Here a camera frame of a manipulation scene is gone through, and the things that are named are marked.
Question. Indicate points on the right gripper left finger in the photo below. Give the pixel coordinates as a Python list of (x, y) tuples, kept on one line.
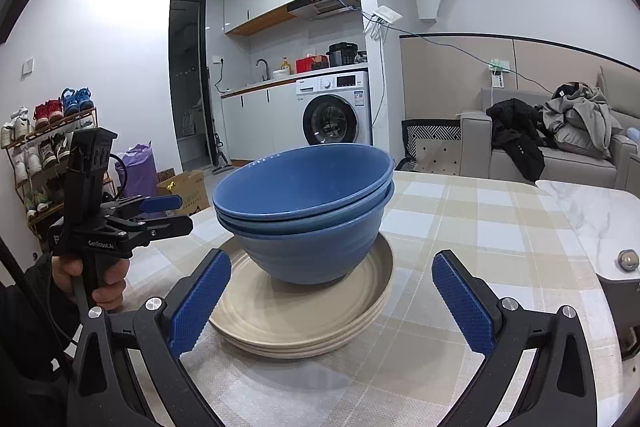
[(105, 389)]

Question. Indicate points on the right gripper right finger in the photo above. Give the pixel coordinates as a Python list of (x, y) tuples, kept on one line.
[(559, 389)]

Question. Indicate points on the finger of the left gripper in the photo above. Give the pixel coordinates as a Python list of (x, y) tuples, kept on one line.
[(142, 207), (141, 233)]

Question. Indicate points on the cream plate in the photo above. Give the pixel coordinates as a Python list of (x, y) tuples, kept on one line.
[(322, 348), (269, 314)]

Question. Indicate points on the blue bowl front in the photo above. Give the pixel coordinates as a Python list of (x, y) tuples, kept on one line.
[(303, 182)]

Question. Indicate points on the blue bowl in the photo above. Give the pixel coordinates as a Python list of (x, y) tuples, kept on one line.
[(319, 256), (303, 182), (312, 223)]

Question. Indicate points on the blue bowl back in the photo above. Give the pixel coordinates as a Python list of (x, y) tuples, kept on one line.
[(312, 223)]

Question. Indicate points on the person's left hand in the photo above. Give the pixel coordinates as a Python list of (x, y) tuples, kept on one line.
[(109, 296)]

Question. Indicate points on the purple bag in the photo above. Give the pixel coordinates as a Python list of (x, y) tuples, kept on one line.
[(137, 171)]

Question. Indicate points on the cardboard box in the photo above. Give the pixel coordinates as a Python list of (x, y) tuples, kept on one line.
[(190, 187)]

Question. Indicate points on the shoe rack with shoes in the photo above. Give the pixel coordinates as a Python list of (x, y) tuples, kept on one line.
[(37, 142)]

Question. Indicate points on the white kitchen cabinet counter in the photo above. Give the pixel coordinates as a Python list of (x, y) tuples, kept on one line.
[(266, 118)]

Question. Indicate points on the checked beige tablecloth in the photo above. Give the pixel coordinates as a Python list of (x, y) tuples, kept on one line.
[(409, 367)]

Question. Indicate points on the white marble side table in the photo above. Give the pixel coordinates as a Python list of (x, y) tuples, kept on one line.
[(606, 222)]

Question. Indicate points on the white washing machine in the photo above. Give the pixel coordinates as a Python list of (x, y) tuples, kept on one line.
[(336, 107)]

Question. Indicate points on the red box on counter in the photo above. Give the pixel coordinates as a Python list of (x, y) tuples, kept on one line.
[(310, 63)]

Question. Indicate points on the grey sofa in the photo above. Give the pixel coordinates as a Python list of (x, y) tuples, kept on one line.
[(621, 90)]

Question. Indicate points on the black jacket on sofa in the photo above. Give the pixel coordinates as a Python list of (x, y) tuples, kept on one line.
[(517, 128)]

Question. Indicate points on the grey clothes pile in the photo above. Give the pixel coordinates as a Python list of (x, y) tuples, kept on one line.
[(580, 121)]

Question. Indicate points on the range hood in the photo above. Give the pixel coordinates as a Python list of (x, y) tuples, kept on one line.
[(318, 9)]

